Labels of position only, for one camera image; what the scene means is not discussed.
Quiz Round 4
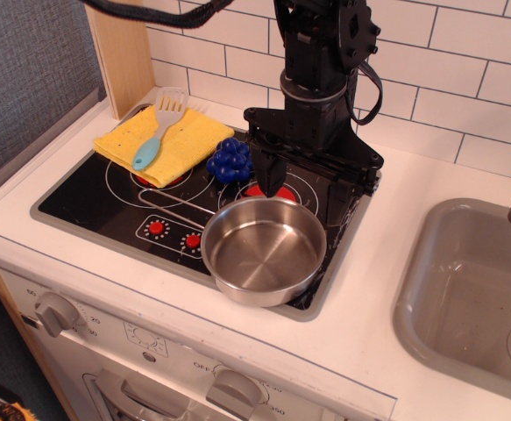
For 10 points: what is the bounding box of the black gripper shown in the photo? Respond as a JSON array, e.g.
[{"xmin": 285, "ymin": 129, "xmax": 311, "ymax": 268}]
[{"xmin": 244, "ymin": 96, "xmax": 384, "ymax": 219}]

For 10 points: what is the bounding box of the grey spatula blue handle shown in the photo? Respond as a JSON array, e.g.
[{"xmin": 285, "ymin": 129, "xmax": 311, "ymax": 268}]
[{"xmin": 131, "ymin": 87, "xmax": 188, "ymax": 171}]

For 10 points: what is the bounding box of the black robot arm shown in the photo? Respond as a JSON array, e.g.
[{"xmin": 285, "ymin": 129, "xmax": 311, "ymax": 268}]
[{"xmin": 244, "ymin": 1, "xmax": 384, "ymax": 226}]

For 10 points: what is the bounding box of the red right stove knob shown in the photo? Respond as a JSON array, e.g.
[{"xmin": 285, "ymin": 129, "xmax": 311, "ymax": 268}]
[{"xmin": 185, "ymin": 234, "xmax": 201, "ymax": 249}]

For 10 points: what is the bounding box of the red stove knob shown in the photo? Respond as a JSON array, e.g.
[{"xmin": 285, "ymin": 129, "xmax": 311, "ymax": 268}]
[
  {"xmin": 148, "ymin": 221, "xmax": 165, "ymax": 236},
  {"xmin": 185, "ymin": 234, "xmax": 201, "ymax": 249}
]

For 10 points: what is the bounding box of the black toy stove top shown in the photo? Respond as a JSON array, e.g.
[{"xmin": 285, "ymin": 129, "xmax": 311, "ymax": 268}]
[{"xmin": 30, "ymin": 151, "xmax": 371, "ymax": 321}]

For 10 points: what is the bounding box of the red left stove knob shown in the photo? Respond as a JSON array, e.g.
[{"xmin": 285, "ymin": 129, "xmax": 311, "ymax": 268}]
[{"xmin": 148, "ymin": 221, "xmax": 165, "ymax": 236}]

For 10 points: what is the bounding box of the blue toy grape bunch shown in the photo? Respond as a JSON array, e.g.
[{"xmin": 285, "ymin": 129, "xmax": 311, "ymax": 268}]
[{"xmin": 206, "ymin": 137, "xmax": 253, "ymax": 184}]

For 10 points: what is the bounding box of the stainless steel pot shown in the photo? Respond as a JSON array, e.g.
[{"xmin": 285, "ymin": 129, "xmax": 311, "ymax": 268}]
[{"xmin": 138, "ymin": 189, "xmax": 329, "ymax": 308}]

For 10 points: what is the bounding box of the yellow folded cloth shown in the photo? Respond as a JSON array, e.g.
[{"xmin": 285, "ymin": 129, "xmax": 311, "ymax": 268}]
[{"xmin": 94, "ymin": 106, "xmax": 234, "ymax": 188}]

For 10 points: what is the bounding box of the grey sink basin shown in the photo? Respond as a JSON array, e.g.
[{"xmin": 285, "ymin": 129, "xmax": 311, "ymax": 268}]
[{"xmin": 394, "ymin": 198, "xmax": 511, "ymax": 399}]

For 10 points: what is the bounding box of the grey oven knob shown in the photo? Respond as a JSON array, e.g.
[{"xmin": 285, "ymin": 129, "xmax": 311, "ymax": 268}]
[{"xmin": 206, "ymin": 370, "xmax": 262, "ymax": 420}]

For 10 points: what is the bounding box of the grey timer knob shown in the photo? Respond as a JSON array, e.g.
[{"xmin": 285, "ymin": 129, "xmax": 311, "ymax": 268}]
[{"xmin": 35, "ymin": 292, "xmax": 80, "ymax": 338}]

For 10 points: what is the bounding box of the black braided cable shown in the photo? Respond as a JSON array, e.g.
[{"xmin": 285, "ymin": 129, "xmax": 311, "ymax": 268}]
[{"xmin": 82, "ymin": 0, "xmax": 234, "ymax": 31}]

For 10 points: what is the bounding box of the wooden post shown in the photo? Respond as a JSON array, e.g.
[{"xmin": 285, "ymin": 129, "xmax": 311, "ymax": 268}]
[{"xmin": 85, "ymin": 5, "xmax": 155, "ymax": 119}]

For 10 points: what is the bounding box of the grey oven door handle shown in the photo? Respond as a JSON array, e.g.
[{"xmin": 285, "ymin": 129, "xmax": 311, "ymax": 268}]
[{"xmin": 95, "ymin": 370, "xmax": 203, "ymax": 420}]

